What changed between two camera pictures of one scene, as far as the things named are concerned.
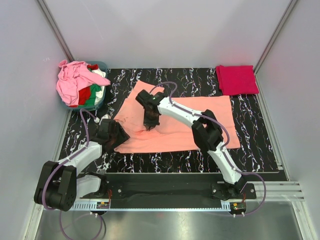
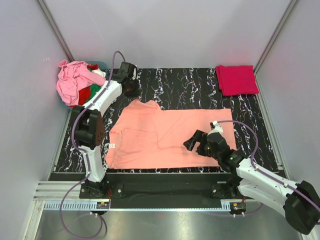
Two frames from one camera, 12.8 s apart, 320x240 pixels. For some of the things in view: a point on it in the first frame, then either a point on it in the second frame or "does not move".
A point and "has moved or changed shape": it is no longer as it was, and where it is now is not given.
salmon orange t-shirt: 149,123 has moved or changed shape
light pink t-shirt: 73,75 does not move
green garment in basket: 90,101 does not move
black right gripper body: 150,120 → 214,154
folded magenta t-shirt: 237,80 does not move
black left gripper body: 111,138 → 133,89
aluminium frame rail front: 264,191 does not move
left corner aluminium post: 54,30 does not move
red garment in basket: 84,94 does not move
